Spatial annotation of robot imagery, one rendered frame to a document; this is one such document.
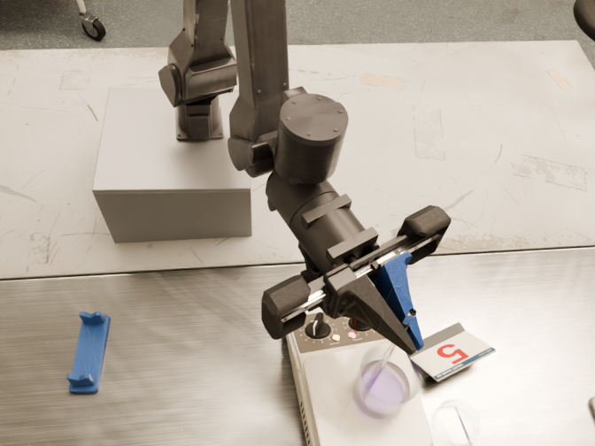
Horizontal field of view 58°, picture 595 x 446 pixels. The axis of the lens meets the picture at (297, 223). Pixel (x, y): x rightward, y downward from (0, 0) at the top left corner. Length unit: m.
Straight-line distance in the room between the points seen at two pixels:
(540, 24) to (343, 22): 0.97
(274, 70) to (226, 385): 0.39
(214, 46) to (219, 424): 0.44
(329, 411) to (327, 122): 0.32
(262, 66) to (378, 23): 2.26
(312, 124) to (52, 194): 0.54
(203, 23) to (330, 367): 0.40
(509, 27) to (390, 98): 1.95
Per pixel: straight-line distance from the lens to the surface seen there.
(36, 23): 2.83
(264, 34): 0.49
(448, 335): 0.76
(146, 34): 2.64
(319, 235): 0.47
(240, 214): 0.75
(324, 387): 0.62
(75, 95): 1.04
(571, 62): 1.23
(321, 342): 0.66
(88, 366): 0.74
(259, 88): 0.51
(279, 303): 0.43
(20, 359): 0.78
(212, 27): 0.63
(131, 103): 0.83
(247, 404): 0.70
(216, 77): 0.67
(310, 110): 0.45
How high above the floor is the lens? 1.58
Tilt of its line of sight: 56 degrees down
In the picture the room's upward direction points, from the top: 6 degrees clockwise
